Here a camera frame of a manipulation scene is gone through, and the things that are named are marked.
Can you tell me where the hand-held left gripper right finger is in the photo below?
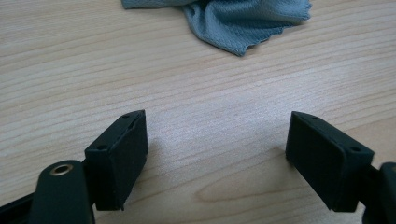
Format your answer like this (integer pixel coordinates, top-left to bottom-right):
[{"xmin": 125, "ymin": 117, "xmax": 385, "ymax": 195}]
[{"xmin": 285, "ymin": 110, "xmax": 375, "ymax": 213}]

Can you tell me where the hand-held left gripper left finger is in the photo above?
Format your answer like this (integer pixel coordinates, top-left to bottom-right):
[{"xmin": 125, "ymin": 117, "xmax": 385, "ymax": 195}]
[{"xmin": 83, "ymin": 109, "xmax": 149, "ymax": 212}]

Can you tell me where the grey-blue cloth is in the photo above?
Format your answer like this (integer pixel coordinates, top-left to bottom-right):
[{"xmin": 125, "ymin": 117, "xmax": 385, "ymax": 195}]
[{"xmin": 120, "ymin": 0, "xmax": 313, "ymax": 58}]

